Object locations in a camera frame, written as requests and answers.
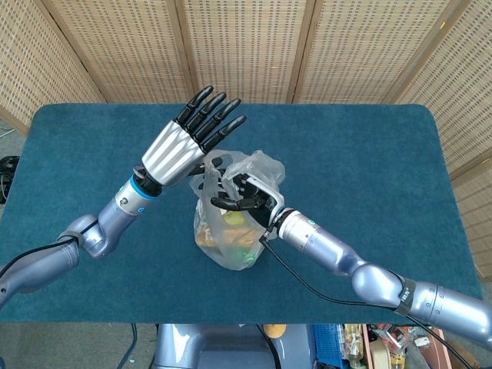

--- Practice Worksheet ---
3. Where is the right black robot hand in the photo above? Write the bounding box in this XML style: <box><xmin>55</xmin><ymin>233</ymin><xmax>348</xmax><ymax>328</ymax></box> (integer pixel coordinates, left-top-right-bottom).
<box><xmin>210</xmin><ymin>172</ymin><xmax>285</xmax><ymax>228</ymax></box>

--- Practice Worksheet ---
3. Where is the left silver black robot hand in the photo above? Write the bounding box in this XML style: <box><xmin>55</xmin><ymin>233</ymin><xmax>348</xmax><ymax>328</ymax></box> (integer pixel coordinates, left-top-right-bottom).
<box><xmin>141</xmin><ymin>85</ymin><xmax>248</xmax><ymax>189</ymax></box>

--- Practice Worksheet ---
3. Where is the clear plastic shopping bag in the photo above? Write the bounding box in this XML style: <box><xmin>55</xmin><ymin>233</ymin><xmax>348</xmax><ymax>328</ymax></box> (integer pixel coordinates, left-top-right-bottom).
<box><xmin>189</xmin><ymin>148</ymin><xmax>288</xmax><ymax>271</ymax></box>

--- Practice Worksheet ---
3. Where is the silver blue robot base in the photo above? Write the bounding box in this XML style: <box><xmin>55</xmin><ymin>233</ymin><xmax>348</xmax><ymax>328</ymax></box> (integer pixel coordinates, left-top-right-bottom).
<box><xmin>153</xmin><ymin>324</ymin><xmax>320</xmax><ymax>369</ymax></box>

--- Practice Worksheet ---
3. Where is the gold foil snack box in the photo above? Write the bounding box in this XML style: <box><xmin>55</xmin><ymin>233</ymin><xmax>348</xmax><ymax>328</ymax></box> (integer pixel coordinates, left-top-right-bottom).
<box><xmin>218</xmin><ymin>225</ymin><xmax>262</xmax><ymax>248</ymax></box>

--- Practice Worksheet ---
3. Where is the gold snack packet with label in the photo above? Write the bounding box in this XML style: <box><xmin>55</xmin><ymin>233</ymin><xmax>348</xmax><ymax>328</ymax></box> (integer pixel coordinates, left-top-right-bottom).
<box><xmin>195</xmin><ymin>225</ymin><xmax>217</xmax><ymax>248</ymax></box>

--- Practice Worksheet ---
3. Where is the blue velvet tablecloth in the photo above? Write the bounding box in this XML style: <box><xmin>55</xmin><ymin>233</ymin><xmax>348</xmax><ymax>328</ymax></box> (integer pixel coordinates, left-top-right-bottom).
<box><xmin>0</xmin><ymin>102</ymin><xmax>485</xmax><ymax>326</ymax></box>

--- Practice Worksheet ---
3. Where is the yellow orange round object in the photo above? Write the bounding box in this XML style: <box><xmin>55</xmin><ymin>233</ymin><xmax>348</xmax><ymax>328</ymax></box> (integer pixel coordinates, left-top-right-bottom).
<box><xmin>263</xmin><ymin>324</ymin><xmax>288</xmax><ymax>339</ymax></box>

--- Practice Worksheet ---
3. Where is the woven rattan folding screen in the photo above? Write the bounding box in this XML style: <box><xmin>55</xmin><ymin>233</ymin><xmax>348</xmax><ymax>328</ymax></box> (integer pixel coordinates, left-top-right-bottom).
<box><xmin>0</xmin><ymin>0</ymin><xmax>492</xmax><ymax>278</ymax></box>

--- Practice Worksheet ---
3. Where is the blue plastic basket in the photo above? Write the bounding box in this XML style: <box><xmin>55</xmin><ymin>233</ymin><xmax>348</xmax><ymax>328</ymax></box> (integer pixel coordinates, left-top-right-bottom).
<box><xmin>313</xmin><ymin>324</ymin><xmax>345</xmax><ymax>369</ymax></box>

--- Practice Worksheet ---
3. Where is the black device on floor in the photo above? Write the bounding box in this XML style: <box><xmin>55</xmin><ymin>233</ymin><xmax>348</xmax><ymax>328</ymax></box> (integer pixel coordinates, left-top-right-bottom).
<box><xmin>0</xmin><ymin>155</ymin><xmax>21</xmax><ymax>204</ymax></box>

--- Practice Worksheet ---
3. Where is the pink plastic crate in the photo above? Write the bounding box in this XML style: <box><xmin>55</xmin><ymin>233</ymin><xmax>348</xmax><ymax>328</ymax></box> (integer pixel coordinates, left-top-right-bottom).
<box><xmin>361</xmin><ymin>324</ymin><xmax>449</xmax><ymax>369</ymax></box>

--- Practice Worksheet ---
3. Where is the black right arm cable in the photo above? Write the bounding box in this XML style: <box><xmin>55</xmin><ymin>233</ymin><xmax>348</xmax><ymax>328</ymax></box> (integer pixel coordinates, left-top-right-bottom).
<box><xmin>259</xmin><ymin>226</ymin><xmax>477</xmax><ymax>369</ymax></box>

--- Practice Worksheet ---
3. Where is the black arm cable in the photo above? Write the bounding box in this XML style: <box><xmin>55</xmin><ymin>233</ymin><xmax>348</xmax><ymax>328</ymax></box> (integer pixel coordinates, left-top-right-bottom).
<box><xmin>259</xmin><ymin>226</ymin><xmax>477</xmax><ymax>369</ymax></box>
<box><xmin>0</xmin><ymin>222</ymin><xmax>101</xmax><ymax>278</ymax></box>

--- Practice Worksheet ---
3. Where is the black base cable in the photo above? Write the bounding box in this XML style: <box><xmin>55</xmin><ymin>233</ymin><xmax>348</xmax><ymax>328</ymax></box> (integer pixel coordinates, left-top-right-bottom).
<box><xmin>256</xmin><ymin>324</ymin><xmax>281</xmax><ymax>369</ymax></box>

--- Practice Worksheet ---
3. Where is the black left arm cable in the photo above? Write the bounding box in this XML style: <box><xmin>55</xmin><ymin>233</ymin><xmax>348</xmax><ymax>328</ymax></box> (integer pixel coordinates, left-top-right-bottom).
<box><xmin>0</xmin><ymin>222</ymin><xmax>101</xmax><ymax>278</ymax></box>

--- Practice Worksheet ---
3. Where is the blue floor cable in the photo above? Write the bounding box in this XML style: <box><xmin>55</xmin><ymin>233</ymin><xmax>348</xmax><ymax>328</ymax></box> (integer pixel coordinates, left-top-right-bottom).
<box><xmin>117</xmin><ymin>324</ymin><xmax>138</xmax><ymax>369</ymax></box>

